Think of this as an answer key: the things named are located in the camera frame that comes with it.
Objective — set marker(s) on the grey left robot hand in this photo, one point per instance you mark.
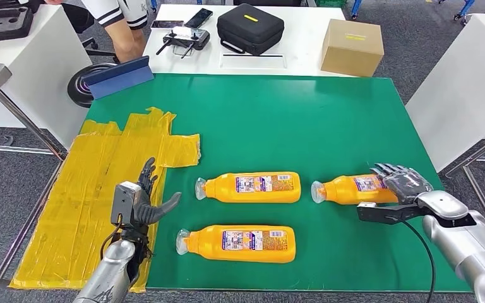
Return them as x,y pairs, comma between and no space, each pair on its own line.
146,215

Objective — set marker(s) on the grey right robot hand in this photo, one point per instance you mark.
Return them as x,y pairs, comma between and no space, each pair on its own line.
405,184

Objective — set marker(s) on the orange detergent bottle clear cap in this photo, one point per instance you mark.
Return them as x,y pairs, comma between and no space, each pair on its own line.
343,192
228,190
209,249

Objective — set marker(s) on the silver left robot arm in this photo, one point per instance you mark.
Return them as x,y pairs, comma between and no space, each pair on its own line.
108,272

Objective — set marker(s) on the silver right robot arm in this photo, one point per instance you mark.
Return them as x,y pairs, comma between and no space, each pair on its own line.
468,242

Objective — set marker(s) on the yellow plastic sheet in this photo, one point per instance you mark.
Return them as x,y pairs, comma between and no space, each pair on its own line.
79,200

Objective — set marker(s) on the plain white table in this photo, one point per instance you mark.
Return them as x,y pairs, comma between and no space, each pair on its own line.
462,83

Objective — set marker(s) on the metal table leg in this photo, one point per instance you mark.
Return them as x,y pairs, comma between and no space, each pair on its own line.
28,219

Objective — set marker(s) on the blue tablet case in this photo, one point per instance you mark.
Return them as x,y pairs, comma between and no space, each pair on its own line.
119,80

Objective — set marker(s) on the black round stool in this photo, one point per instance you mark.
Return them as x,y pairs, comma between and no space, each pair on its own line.
76,89

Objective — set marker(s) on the brown cardboard box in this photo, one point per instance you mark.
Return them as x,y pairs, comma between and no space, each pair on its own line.
352,48

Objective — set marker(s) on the person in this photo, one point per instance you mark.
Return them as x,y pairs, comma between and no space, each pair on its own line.
125,37

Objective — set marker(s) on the black drone remote controller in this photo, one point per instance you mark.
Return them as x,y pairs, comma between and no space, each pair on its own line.
186,39

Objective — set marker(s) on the pale smartphone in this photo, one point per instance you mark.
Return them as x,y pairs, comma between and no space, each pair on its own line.
167,24

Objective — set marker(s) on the green plastic crate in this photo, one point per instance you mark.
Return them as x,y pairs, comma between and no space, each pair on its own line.
330,2

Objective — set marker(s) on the black smartphone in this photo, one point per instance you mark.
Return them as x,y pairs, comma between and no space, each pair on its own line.
198,18

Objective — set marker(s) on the black office chair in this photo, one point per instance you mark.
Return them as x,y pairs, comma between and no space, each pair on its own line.
75,19

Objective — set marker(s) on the black zip carrying case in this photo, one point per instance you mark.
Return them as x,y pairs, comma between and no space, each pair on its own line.
249,29

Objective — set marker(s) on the black foam tray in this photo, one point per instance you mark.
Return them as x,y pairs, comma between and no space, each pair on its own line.
12,4
3,26

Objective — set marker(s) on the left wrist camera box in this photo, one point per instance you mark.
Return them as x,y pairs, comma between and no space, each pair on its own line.
121,205

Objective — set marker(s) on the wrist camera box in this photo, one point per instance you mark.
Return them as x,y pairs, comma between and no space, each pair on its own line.
121,205
380,213

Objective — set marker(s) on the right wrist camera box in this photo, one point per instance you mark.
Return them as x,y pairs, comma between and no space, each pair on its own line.
380,213

